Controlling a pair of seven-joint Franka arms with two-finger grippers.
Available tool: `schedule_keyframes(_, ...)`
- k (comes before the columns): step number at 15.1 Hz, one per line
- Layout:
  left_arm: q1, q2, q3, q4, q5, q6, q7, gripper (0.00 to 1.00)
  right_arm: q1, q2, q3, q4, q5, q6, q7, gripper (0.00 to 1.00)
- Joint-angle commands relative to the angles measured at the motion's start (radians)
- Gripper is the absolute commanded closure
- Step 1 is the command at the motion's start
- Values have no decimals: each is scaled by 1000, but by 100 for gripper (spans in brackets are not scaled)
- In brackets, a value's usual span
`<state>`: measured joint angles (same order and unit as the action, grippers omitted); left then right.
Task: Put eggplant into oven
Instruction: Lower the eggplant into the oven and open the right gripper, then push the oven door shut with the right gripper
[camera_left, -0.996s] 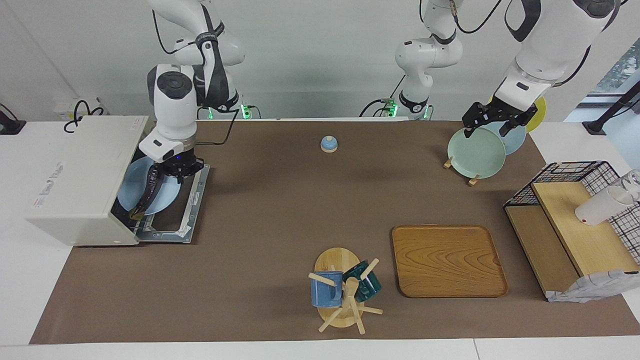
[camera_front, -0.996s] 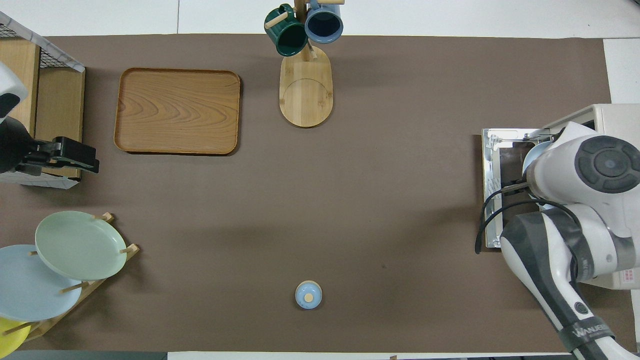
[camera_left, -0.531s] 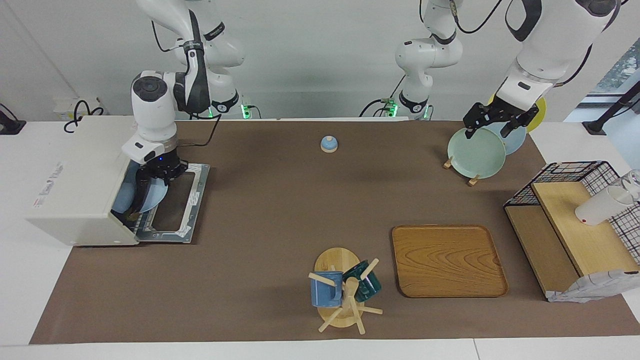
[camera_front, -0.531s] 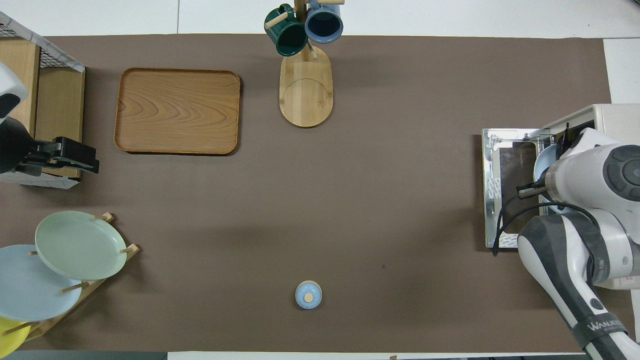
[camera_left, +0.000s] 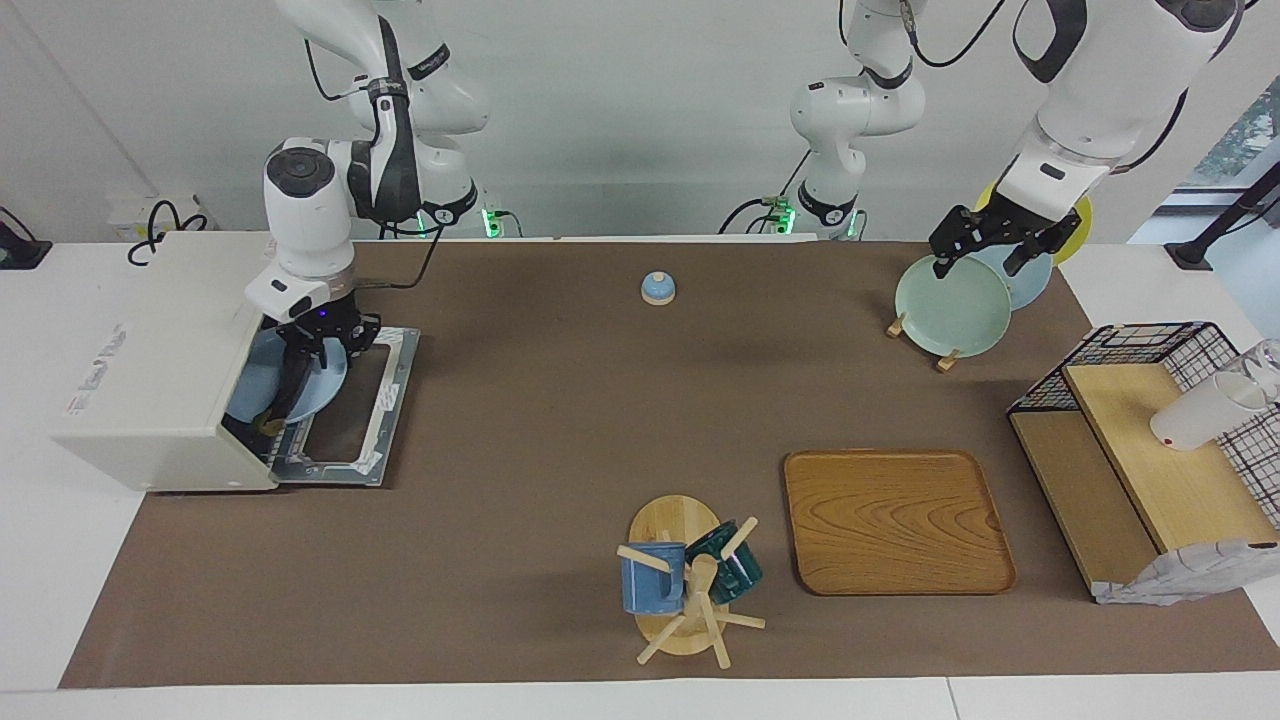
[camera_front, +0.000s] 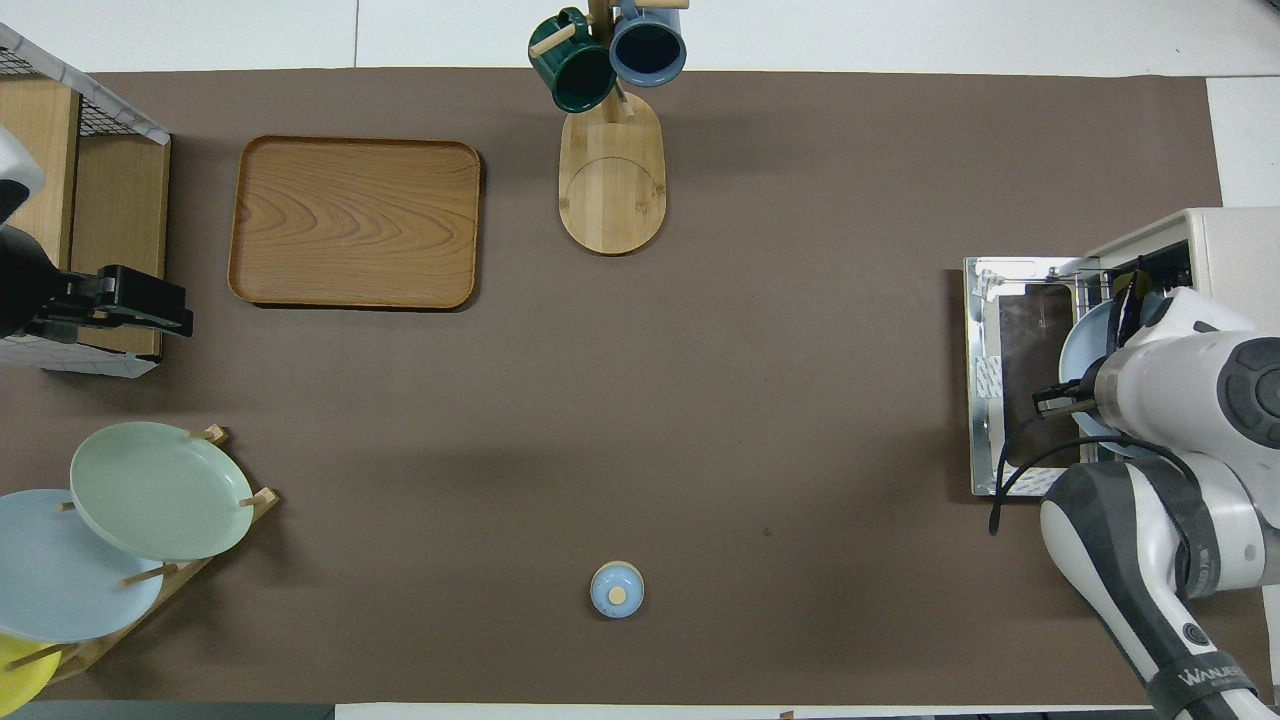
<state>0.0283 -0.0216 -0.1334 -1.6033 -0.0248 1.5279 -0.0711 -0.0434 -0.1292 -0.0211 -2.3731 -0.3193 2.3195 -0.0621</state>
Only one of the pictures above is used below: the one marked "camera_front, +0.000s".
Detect brown table mat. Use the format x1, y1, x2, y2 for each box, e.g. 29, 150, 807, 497
0, 67, 1277, 707

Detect dark green mug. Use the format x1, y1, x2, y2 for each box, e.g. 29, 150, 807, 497
528, 8, 617, 114

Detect yellow plate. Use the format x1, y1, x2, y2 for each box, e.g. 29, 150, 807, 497
0, 633, 62, 719

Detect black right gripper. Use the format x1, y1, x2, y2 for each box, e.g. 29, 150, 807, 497
1033, 378, 1101, 421

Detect blue mug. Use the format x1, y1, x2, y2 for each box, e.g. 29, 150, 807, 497
608, 0, 689, 88

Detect pale green plate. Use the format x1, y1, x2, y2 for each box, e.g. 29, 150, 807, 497
69, 421, 255, 563

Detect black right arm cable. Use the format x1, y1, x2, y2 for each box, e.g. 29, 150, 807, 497
989, 385, 1201, 537

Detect wooden wire-top box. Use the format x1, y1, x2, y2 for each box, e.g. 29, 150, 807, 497
0, 22, 172, 379

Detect wooden plate rack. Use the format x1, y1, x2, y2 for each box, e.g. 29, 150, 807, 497
0, 424, 281, 687

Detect dark purple eggplant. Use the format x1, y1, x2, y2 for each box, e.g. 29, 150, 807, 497
1112, 266, 1153, 349

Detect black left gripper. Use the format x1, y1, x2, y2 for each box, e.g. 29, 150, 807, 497
0, 230, 193, 345

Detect light blue round plate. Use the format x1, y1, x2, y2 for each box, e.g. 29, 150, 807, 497
1058, 295, 1173, 461

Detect light blue racked plate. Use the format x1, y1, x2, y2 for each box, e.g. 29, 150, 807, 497
0, 489, 167, 644

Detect wooden mug tree stand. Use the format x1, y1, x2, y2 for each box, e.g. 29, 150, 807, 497
530, 0, 691, 257

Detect rectangular wooden tray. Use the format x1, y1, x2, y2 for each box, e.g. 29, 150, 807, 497
227, 135, 483, 310

